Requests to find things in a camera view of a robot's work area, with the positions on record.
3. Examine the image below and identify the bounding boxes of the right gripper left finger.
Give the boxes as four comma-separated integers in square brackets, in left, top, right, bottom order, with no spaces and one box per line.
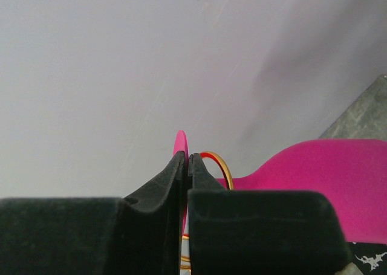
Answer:
[1,151,186,274]

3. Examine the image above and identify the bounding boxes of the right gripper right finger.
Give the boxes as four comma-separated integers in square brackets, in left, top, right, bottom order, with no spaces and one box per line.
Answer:
[187,154,351,274]

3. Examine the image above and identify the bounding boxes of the pink wine glass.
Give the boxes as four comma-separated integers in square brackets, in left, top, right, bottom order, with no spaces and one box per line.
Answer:
[174,129,387,245]

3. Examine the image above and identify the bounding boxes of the gold black wine glass rack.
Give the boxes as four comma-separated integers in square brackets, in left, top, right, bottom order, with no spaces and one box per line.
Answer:
[180,150,387,273]

